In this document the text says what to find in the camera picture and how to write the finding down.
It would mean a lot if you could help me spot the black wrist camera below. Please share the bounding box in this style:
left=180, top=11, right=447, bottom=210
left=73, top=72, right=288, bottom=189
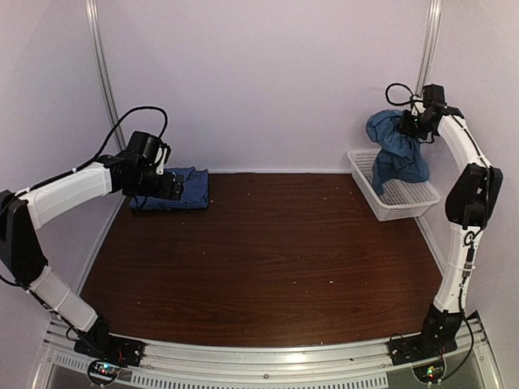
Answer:
left=122, top=131, right=161, bottom=167
left=422, top=83, right=446, bottom=109

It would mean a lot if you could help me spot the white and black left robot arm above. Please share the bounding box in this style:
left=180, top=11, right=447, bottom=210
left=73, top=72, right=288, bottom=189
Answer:
left=1, top=154, right=186, bottom=360

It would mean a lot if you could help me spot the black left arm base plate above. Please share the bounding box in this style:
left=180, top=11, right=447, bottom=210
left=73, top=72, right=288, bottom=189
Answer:
left=74, top=335, right=144, bottom=367

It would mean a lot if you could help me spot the blue checked shirt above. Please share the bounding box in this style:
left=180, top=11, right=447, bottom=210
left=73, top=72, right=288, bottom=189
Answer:
left=129, top=166, right=209, bottom=211

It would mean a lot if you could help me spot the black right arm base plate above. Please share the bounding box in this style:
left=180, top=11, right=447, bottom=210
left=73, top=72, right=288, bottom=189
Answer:
left=386, top=333, right=457, bottom=365

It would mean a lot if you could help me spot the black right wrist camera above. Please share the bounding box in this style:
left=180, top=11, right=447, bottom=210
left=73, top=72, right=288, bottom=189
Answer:
left=422, top=83, right=446, bottom=109

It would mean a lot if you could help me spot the blue grey cloth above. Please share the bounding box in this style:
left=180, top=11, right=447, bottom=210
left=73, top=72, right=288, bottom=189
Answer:
left=366, top=109, right=430, bottom=195

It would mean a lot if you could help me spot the aluminium front rail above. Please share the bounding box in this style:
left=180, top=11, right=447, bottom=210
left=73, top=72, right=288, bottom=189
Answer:
left=40, top=310, right=494, bottom=389

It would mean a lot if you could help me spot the black left camera cable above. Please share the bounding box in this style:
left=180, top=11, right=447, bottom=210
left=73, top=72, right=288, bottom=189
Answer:
left=72, top=105, right=169, bottom=175

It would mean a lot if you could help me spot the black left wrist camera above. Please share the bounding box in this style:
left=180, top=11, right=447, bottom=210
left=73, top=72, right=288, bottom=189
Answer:
left=122, top=131, right=161, bottom=167

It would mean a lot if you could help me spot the white plastic laundry basket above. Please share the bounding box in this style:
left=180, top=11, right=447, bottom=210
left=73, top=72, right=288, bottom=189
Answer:
left=347, top=149, right=440, bottom=222

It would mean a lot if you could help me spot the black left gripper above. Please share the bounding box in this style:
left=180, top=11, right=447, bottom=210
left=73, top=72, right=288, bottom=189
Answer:
left=127, top=168, right=182, bottom=201

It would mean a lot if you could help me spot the black camera cable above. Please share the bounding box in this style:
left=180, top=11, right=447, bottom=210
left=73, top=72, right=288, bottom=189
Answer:
left=384, top=83, right=422, bottom=107
left=72, top=105, right=169, bottom=175

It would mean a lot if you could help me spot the right aluminium frame post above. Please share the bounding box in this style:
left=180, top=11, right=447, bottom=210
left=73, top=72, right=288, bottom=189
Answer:
left=414, top=0, right=442, bottom=96

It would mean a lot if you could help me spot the black right camera cable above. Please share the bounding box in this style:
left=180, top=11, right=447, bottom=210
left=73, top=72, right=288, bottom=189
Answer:
left=384, top=83, right=422, bottom=107

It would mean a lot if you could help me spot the left aluminium frame post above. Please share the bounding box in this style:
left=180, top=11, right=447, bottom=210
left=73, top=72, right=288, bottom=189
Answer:
left=84, top=0, right=118, bottom=126

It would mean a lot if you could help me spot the aluminium frame post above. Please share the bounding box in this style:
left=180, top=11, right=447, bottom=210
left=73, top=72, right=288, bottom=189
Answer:
left=414, top=0, right=442, bottom=96
left=84, top=0, right=118, bottom=126

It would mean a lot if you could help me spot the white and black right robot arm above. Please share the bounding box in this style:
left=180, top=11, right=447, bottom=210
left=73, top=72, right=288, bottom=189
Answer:
left=398, top=105, right=504, bottom=358

